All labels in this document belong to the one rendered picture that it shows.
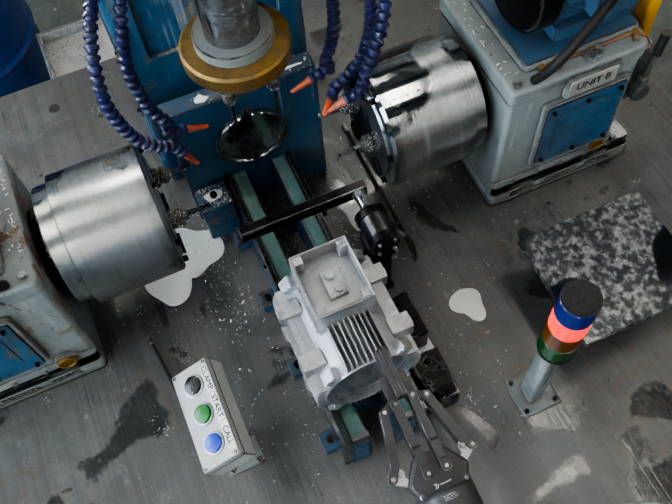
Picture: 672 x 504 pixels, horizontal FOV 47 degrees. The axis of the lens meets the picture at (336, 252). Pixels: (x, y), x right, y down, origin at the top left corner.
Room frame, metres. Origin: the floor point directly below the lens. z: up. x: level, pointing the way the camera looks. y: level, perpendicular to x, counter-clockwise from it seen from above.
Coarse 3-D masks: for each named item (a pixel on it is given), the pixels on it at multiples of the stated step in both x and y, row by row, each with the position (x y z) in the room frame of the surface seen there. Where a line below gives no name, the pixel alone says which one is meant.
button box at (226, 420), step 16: (192, 368) 0.46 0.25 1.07; (208, 368) 0.45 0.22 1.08; (176, 384) 0.44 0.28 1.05; (208, 384) 0.43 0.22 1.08; (224, 384) 0.43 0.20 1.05; (192, 400) 0.41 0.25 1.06; (208, 400) 0.40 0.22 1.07; (224, 400) 0.40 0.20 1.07; (192, 416) 0.38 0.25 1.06; (224, 416) 0.37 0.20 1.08; (240, 416) 0.38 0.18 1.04; (192, 432) 0.36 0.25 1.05; (208, 432) 0.35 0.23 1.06; (224, 432) 0.35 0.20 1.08; (240, 432) 0.35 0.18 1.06; (224, 448) 0.32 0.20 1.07; (240, 448) 0.32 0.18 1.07; (208, 464) 0.31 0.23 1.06; (224, 464) 0.30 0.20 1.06; (240, 464) 0.31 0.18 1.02
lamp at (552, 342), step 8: (544, 328) 0.45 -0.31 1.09; (544, 336) 0.44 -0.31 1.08; (552, 336) 0.43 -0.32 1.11; (584, 336) 0.42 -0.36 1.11; (552, 344) 0.42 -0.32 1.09; (560, 344) 0.42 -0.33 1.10; (568, 344) 0.41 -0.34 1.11; (576, 344) 0.42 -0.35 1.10; (560, 352) 0.42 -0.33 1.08; (568, 352) 0.41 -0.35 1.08
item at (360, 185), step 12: (360, 180) 0.81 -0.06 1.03; (324, 192) 0.80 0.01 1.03; (336, 192) 0.79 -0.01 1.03; (348, 192) 0.79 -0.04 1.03; (360, 192) 0.79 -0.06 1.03; (300, 204) 0.77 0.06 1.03; (312, 204) 0.77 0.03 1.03; (324, 204) 0.77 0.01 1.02; (336, 204) 0.78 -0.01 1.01; (276, 216) 0.75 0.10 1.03; (288, 216) 0.75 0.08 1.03; (300, 216) 0.76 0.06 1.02; (240, 228) 0.74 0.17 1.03; (252, 228) 0.73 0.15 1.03; (264, 228) 0.73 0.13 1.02; (276, 228) 0.74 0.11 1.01
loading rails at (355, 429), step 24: (288, 168) 0.94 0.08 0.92; (240, 192) 0.89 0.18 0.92; (288, 192) 0.88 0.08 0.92; (240, 216) 0.90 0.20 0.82; (264, 216) 0.83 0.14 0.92; (312, 216) 0.81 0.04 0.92; (240, 240) 0.84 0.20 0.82; (264, 240) 0.77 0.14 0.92; (312, 240) 0.76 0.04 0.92; (264, 264) 0.73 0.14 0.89; (288, 264) 0.71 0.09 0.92; (288, 360) 0.55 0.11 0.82; (360, 408) 0.44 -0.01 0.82; (408, 408) 0.40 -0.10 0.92; (336, 432) 0.37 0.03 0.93; (360, 432) 0.37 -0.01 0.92; (360, 456) 0.35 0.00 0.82
